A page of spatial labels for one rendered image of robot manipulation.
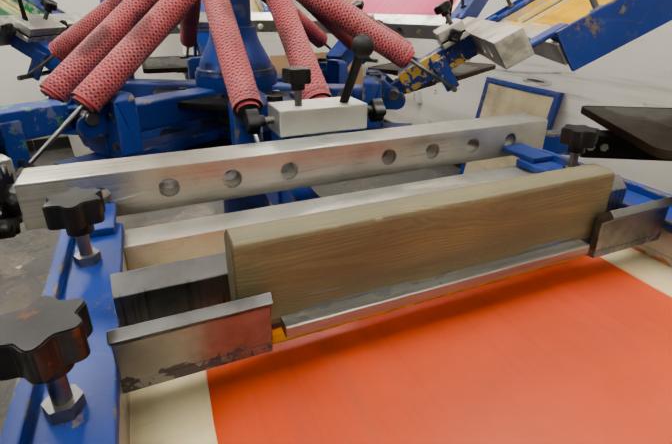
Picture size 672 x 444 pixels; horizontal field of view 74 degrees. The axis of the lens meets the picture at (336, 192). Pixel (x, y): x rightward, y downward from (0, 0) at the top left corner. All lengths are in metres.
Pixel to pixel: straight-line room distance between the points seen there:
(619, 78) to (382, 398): 2.49
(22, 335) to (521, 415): 0.29
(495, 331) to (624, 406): 0.10
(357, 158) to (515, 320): 0.27
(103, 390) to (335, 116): 0.42
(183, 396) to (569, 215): 0.35
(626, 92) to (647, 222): 2.18
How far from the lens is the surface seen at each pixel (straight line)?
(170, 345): 0.31
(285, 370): 0.35
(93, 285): 0.40
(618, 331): 0.45
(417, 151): 0.61
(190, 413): 0.34
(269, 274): 0.31
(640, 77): 2.66
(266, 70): 1.08
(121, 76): 0.88
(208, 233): 0.47
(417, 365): 0.36
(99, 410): 0.29
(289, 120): 0.58
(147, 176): 0.51
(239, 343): 0.32
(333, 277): 0.33
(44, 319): 0.27
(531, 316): 0.43
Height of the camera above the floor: 1.20
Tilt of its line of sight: 23 degrees down
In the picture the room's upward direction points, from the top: straight up
